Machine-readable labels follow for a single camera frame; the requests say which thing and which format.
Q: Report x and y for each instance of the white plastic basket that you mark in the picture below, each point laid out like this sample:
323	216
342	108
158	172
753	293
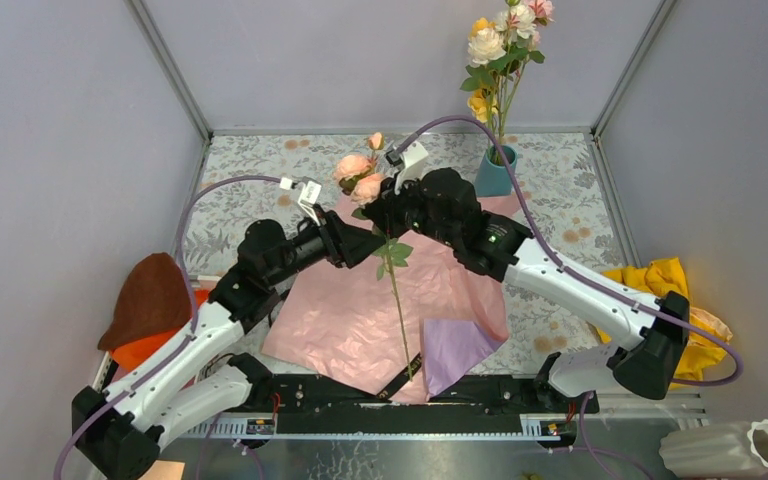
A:
102	371

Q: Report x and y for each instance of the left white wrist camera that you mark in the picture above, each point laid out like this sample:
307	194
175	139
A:
309	191

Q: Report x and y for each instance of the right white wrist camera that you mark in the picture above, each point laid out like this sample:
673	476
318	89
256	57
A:
409	164

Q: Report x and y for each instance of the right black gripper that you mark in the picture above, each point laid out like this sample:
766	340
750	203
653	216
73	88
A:
384	210

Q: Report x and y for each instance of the black ribbon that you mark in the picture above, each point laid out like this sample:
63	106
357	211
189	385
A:
401	379

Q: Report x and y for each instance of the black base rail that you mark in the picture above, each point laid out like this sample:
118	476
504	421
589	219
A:
491	404

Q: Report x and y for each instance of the teal cylindrical vase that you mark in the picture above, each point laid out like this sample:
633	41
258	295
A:
492	179

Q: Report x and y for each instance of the yellow flower stems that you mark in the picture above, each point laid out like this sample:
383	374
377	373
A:
485	44

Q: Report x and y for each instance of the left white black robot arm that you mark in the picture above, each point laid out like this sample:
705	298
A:
117	430

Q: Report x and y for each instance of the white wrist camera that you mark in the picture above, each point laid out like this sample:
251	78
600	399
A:
409	164
309	191

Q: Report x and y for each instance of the pink wrapping paper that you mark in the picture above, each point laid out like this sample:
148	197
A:
343	323

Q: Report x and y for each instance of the yellow cloth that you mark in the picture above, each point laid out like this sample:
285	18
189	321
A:
667	275

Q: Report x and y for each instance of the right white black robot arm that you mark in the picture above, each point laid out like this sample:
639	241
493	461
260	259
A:
647	334

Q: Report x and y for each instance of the purple wrapping paper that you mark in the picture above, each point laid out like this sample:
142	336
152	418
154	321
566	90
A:
450	349

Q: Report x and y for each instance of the deep pink rose stem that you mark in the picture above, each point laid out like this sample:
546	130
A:
538	14

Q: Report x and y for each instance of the peach rose stem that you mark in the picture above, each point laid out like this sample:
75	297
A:
359	178

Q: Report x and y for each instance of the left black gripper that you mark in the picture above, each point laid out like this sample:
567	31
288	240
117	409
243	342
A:
358	244

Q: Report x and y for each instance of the brown cloth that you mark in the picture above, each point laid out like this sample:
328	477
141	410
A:
155	269

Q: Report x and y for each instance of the orange cloth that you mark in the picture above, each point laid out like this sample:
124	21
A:
144	319

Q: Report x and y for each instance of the white ribbed vase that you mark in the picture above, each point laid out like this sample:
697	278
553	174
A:
729	450

